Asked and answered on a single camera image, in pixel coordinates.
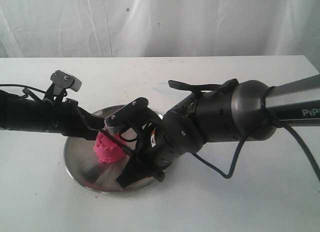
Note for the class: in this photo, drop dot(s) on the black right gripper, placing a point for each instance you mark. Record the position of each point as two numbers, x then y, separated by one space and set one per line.
164 141

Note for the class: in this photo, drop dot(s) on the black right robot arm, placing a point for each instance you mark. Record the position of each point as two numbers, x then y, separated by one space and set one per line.
213 113

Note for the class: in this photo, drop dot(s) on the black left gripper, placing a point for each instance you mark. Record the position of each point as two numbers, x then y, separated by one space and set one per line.
65 119

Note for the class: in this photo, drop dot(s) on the black knife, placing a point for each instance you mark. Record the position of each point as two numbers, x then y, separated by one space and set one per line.
116 139

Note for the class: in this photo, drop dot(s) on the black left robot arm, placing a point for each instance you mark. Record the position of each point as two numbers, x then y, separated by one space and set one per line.
19 114

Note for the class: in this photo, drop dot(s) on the pink sand mound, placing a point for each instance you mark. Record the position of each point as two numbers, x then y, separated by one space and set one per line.
106 150

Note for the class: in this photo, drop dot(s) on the round steel plate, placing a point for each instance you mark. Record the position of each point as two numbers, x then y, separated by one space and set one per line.
83 165

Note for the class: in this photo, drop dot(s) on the white backdrop curtain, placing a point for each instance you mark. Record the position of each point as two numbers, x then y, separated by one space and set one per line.
159 28

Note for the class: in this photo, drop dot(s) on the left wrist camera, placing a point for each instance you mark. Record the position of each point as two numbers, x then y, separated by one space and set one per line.
61 82

